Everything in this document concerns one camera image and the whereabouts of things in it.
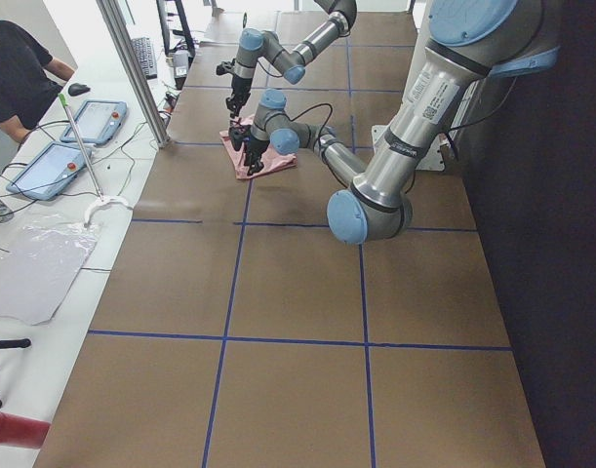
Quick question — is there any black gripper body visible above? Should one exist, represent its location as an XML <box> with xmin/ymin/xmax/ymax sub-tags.
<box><xmin>228</xmin><ymin>124</ymin><xmax>268</xmax><ymax>161</ymax></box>
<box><xmin>216</xmin><ymin>58</ymin><xmax>253</xmax><ymax>105</ymax></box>

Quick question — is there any black computer mouse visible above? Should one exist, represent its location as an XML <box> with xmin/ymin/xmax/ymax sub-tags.
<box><xmin>67</xmin><ymin>83</ymin><xmax>91</xmax><ymax>97</ymax></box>

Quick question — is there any white hook pole tool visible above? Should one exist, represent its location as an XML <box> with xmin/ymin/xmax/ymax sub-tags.
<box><xmin>59</xmin><ymin>93</ymin><xmax>133</xmax><ymax>228</ymax></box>

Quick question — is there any red fire extinguisher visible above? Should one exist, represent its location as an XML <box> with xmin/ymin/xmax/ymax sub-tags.
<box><xmin>0</xmin><ymin>411</ymin><xmax>51</xmax><ymax>449</ymax></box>

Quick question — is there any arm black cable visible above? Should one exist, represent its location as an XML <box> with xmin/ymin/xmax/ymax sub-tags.
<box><xmin>286</xmin><ymin>101</ymin><xmax>350</xmax><ymax>184</ymax></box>

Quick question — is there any brown paper table cover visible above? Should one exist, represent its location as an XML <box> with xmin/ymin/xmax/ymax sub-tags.
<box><xmin>36</xmin><ymin>6</ymin><xmax>543</xmax><ymax>467</ymax></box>

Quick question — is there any person in black shirt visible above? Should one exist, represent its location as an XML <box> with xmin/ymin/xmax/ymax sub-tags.
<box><xmin>0</xmin><ymin>20</ymin><xmax>75</xmax><ymax>143</ymax></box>

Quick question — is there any upper teach pendant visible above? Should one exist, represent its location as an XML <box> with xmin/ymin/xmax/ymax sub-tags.
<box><xmin>66</xmin><ymin>99</ymin><xmax>128</xmax><ymax>146</ymax></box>

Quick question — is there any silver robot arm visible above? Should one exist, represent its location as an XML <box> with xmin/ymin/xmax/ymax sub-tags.
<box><xmin>216</xmin><ymin>0</ymin><xmax>357</xmax><ymax>121</ymax></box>
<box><xmin>217</xmin><ymin>1</ymin><xmax>563</xmax><ymax>244</ymax></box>

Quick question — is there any pink Snoopy t-shirt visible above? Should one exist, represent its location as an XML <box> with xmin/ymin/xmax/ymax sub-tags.
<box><xmin>219</xmin><ymin>130</ymin><xmax>297</xmax><ymax>180</ymax></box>

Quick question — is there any black keyboard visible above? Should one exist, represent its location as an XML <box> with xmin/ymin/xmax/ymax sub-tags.
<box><xmin>131</xmin><ymin>37</ymin><xmax>158</xmax><ymax>80</ymax></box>

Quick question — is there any clear plastic bag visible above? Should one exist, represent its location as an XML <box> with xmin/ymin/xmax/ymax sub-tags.
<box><xmin>0</xmin><ymin>214</ymin><xmax>101</xmax><ymax>326</ymax></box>

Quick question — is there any lower teach pendant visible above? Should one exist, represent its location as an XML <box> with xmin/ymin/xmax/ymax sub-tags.
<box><xmin>6</xmin><ymin>142</ymin><xmax>86</xmax><ymax>201</ymax></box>

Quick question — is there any teach pendant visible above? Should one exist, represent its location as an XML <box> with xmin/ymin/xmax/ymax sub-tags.
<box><xmin>66</xmin><ymin>99</ymin><xmax>128</xmax><ymax>146</ymax></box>
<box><xmin>6</xmin><ymin>142</ymin><xmax>86</xmax><ymax>201</ymax></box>

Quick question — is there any aluminium frame post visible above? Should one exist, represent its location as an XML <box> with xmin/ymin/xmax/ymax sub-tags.
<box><xmin>97</xmin><ymin>0</ymin><xmax>170</xmax><ymax>148</ymax></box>

